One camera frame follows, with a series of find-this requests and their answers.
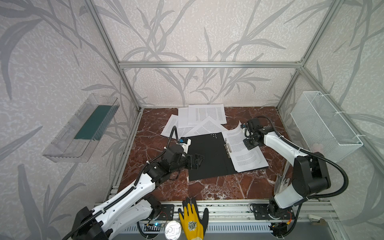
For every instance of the clear plastic tray green base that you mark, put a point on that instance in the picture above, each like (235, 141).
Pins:
(79, 138)

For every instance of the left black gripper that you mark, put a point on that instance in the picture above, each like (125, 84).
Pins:
(188, 161)

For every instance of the silver metal folder clip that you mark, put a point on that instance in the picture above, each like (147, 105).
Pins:
(227, 148)

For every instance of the black folder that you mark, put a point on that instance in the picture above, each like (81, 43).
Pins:
(216, 162)

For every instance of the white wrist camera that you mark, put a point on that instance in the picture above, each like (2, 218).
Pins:
(246, 130)
(185, 143)

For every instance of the printed paper back underneath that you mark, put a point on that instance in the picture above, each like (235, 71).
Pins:
(183, 118)

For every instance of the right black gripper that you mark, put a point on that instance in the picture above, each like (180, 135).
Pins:
(249, 141)

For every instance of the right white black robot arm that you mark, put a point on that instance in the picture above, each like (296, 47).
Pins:
(310, 170)

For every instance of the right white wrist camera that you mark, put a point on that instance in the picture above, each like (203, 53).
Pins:
(246, 130)

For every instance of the printed paper sheet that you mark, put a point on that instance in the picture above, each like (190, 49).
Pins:
(248, 160)
(235, 138)

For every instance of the small green circuit board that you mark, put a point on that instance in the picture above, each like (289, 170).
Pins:
(155, 227)

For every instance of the yellow black work glove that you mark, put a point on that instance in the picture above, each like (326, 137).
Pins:
(193, 225)

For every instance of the printed paper top back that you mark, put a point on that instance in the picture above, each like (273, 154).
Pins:
(198, 113)

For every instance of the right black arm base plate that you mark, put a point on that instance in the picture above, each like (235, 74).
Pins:
(264, 212)

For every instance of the white wire mesh basket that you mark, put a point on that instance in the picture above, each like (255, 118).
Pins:
(323, 127)

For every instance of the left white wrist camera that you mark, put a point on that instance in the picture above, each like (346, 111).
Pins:
(185, 143)

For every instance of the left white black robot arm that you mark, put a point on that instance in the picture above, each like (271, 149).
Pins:
(135, 202)

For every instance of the white tape dispenser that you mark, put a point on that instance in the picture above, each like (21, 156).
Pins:
(317, 220)

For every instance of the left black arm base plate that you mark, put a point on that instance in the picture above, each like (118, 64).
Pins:
(163, 213)

